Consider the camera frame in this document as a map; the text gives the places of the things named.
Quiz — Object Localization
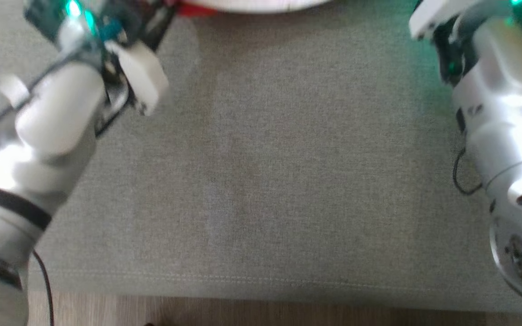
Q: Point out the large grey sofa seat cushion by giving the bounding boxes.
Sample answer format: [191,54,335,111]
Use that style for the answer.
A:
[0,0,522,313]

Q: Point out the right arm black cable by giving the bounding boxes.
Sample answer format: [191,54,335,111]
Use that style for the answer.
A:
[451,147,483,196]

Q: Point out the red and white shorts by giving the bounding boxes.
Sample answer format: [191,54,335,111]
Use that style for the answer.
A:
[175,0,522,68]

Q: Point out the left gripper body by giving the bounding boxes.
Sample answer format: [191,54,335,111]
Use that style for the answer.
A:
[105,40,170,116]

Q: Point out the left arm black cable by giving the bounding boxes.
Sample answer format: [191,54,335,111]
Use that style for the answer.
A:
[0,20,122,326]

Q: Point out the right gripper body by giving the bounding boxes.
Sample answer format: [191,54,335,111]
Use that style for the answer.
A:
[407,0,486,40]

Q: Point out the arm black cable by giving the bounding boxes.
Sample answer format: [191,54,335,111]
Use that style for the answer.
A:
[451,147,483,196]
[0,20,122,326]

